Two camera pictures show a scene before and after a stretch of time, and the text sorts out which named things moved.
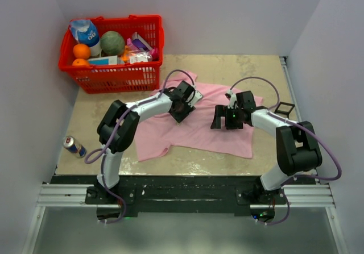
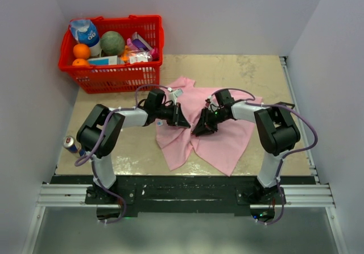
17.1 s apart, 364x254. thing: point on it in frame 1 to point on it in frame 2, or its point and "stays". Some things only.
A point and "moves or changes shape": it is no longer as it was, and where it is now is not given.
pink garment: (154, 136) moves or changes shape
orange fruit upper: (81, 51) stays
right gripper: (222, 111) to (202, 128)
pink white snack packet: (151, 54) stays
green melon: (112, 43) stays
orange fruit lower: (79, 62) stays
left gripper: (179, 118) to (177, 118)
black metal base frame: (212, 194) stays
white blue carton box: (103, 61) stays
